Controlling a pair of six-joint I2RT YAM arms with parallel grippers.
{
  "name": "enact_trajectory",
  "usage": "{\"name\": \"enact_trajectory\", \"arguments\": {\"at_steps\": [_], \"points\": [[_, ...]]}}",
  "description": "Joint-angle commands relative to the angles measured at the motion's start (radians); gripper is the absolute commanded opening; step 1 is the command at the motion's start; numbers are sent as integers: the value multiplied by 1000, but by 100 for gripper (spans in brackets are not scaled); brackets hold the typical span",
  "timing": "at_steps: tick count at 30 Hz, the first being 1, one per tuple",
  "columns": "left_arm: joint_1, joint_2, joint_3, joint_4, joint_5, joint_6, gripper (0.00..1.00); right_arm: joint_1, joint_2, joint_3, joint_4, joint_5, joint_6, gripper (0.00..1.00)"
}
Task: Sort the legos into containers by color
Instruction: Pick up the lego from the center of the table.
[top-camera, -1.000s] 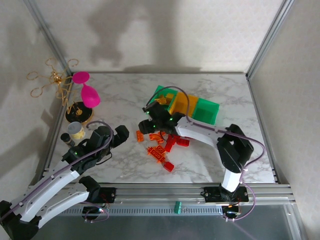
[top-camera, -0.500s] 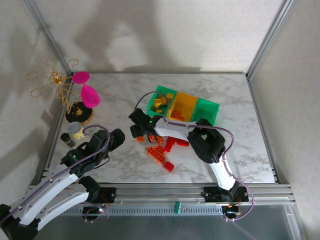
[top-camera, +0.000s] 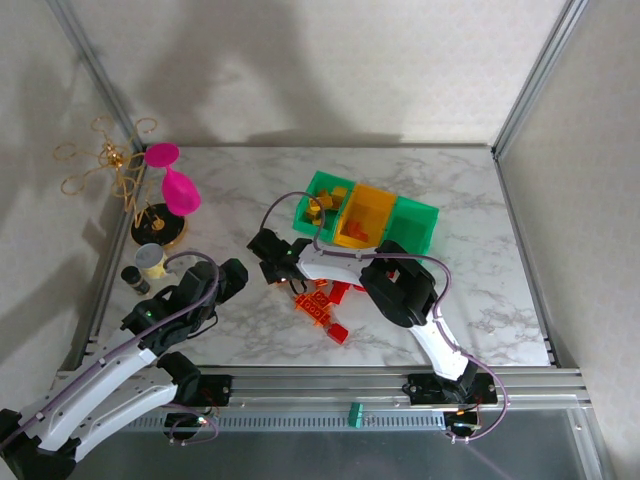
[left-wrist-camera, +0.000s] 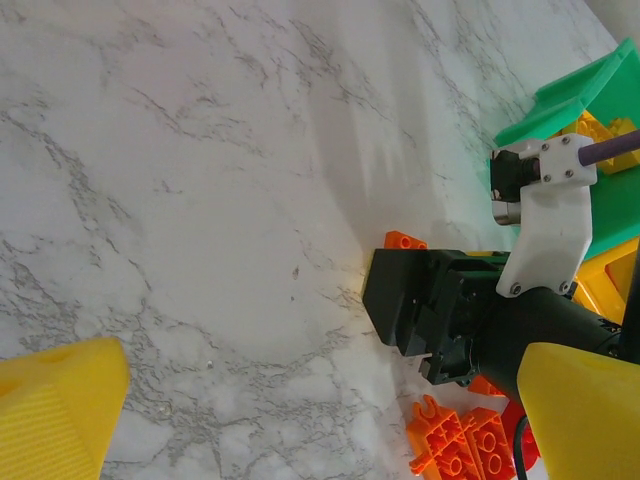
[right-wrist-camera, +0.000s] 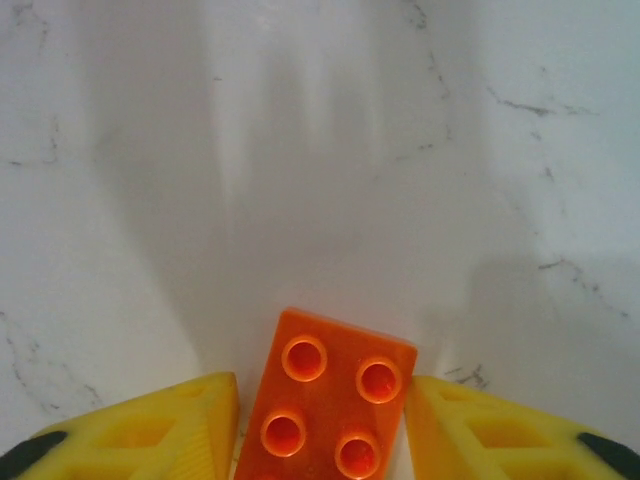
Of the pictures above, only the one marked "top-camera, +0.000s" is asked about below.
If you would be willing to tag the small black bottle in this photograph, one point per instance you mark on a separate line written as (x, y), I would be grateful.
(136, 281)

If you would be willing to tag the red short lego brick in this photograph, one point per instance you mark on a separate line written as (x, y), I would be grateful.
(338, 333)

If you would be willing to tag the yellow plastic bin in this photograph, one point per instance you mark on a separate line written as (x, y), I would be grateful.
(375, 200)

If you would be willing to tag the green terminal connector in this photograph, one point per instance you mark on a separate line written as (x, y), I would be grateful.
(358, 415)

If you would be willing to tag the aluminium mounting rails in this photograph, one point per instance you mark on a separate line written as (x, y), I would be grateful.
(320, 387)

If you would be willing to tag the green plastic bin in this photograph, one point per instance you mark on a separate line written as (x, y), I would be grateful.
(305, 227)
(415, 225)

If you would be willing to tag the small red lego piece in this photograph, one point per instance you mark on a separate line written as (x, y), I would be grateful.
(358, 289)

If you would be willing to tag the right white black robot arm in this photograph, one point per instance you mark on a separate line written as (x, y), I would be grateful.
(400, 295)

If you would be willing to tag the orange lego arch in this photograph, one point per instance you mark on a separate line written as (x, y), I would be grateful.
(362, 233)

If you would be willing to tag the small circuit board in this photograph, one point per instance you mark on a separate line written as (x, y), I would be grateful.
(192, 422)
(462, 425)

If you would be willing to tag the orange long lego brick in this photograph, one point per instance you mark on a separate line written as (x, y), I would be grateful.
(355, 225)

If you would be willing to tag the red long lego brick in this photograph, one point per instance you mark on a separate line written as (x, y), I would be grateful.
(340, 293)

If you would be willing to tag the pink plastic wine glass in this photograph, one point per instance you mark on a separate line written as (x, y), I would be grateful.
(180, 195)

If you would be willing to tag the small orange lego piece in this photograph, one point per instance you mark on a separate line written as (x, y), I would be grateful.
(321, 283)

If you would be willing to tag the aluminium frame post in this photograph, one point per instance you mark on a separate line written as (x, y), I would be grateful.
(100, 70)
(537, 75)

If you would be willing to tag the yellow bottle with grey cap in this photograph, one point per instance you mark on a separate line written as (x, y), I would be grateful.
(151, 260)

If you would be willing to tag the aluminium side rail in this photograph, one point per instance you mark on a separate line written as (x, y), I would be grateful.
(100, 310)
(526, 250)

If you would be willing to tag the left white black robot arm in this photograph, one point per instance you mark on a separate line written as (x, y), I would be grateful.
(100, 380)

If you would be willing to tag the aluminium back rail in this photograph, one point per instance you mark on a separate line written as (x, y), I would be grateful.
(350, 145)

